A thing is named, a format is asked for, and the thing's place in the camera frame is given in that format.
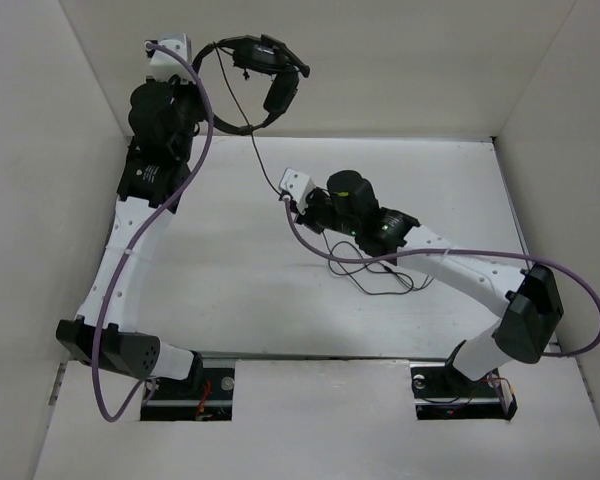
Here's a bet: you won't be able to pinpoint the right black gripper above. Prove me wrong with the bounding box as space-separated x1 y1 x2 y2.
290 186 361 237

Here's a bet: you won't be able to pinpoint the black headphones with cable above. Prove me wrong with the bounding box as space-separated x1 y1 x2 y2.
192 33 434 297

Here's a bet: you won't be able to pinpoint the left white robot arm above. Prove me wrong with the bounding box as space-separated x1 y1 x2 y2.
56 76 206 397

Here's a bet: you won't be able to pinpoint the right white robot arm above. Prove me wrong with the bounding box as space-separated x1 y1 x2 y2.
279 169 563 394

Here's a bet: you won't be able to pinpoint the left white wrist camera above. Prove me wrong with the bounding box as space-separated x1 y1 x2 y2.
145 33 193 82

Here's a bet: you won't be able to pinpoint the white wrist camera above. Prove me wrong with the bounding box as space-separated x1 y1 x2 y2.
279 168 316 214
145 33 193 82

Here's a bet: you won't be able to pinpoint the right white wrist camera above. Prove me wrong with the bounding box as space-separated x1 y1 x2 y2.
279 168 316 214

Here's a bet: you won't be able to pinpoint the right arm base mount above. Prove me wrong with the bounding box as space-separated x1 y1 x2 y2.
409 363 518 421

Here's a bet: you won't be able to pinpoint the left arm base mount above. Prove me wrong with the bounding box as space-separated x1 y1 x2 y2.
140 358 236 422

